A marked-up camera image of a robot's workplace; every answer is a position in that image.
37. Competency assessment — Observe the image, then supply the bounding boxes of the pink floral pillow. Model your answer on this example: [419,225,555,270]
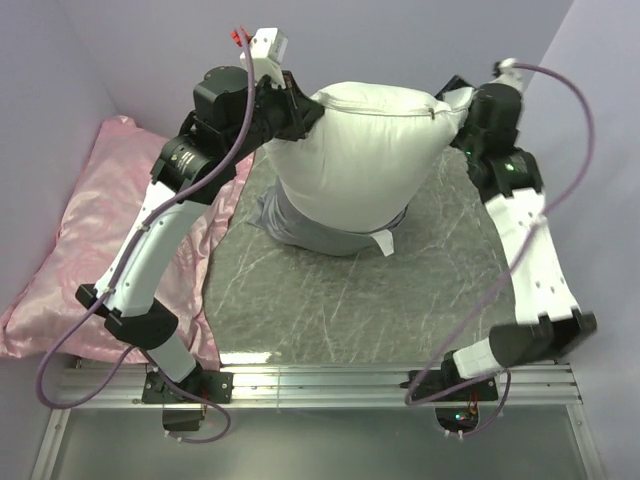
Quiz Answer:
[1,115,254,369]

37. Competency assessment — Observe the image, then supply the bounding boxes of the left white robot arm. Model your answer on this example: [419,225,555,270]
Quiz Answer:
[76,67,324,402]

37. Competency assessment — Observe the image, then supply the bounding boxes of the aluminium mounting rail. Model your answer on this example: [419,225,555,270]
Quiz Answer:
[55,362,582,410]

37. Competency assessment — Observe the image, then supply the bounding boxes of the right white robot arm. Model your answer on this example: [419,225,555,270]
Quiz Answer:
[436,76,597,400]

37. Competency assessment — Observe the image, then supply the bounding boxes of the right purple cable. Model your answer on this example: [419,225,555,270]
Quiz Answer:
[403,62,597,439]

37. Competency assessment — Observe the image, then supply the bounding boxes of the right controller board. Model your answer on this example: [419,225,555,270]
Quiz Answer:
[435,406,480,436]

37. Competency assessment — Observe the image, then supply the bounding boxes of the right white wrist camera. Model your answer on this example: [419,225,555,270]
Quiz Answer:
[492,58,524,94]

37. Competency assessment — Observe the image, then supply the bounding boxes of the purple cable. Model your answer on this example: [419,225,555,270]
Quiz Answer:
[34,27,261,445]
[403,62,597,439]

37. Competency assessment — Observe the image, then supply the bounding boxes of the white pillow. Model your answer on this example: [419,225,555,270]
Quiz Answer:
[264,82,451,233]

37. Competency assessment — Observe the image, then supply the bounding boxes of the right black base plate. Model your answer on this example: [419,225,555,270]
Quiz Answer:
[411,369,499,402]

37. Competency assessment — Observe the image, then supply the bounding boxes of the grey pillowcase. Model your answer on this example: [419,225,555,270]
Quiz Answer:
[248,181,407,257]

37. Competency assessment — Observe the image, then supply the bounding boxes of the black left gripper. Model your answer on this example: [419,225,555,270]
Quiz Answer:
[229,70,326,162]

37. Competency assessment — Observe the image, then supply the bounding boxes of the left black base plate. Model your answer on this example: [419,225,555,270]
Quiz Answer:
[141,369,234,404]

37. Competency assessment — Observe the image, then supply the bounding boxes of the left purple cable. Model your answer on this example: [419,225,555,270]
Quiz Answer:
[34,27,261,445]

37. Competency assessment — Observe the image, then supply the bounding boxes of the left black controller box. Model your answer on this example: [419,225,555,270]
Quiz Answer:
[161,409,205,433]

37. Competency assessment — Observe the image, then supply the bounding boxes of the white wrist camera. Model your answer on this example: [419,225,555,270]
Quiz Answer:
[492,58,524,94]
[231,27,288,87]

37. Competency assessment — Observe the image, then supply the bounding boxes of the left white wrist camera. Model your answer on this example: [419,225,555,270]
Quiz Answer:
[231,27,288,87]

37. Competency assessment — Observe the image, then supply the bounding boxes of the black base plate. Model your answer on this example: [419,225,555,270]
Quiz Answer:
[411,369,499,402]
[141,369,234,404]

